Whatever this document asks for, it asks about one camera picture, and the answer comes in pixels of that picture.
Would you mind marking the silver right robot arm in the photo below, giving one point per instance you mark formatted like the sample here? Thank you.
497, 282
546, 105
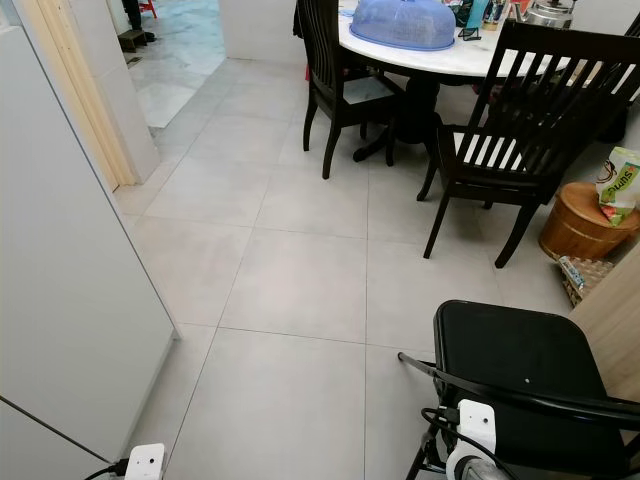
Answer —
468, 470

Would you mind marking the white fridge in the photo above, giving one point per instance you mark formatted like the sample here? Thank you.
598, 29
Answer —
70, 260

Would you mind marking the person legs dark trousers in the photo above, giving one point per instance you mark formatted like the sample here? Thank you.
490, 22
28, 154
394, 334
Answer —
133, 12

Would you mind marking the red plastic stool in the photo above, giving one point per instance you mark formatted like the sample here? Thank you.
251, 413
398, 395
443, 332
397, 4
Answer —
149, 7

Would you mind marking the dark wooden chair grey seat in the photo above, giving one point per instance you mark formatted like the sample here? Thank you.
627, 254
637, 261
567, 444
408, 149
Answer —
322, 60

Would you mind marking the blue mesh food cover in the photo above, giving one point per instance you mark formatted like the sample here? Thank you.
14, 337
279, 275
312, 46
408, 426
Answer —
402, 22

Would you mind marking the black folding chair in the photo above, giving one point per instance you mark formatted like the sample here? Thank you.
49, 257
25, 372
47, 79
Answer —
510, 350

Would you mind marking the dark wooden slat-back chair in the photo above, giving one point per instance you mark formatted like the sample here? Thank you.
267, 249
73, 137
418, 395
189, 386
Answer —
550, 95

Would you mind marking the round wooden stool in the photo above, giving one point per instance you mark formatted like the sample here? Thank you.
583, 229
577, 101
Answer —
575, 225

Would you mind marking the cardboard egg carton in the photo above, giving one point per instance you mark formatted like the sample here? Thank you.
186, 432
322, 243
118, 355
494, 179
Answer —
582, 278

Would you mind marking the steel kettle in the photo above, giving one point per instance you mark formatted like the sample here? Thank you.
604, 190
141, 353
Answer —
548, 13

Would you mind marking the light wooden cabinet side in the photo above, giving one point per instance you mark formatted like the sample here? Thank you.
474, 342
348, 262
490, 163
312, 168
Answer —
610, 340

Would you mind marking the green white snack bag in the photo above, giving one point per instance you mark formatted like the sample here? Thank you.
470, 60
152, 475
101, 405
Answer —
622, 185

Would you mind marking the light wooden door frame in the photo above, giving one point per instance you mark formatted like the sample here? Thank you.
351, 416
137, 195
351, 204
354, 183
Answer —
85, 100

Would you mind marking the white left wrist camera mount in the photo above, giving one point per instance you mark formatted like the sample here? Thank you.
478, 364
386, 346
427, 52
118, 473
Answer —
147, 463

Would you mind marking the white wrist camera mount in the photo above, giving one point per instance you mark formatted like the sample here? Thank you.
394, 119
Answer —
478, 425
147, 463

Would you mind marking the white round pedestal table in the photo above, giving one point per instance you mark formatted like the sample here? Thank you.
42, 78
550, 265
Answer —
410, 58

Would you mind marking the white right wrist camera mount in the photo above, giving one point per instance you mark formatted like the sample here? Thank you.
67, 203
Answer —
478, 425

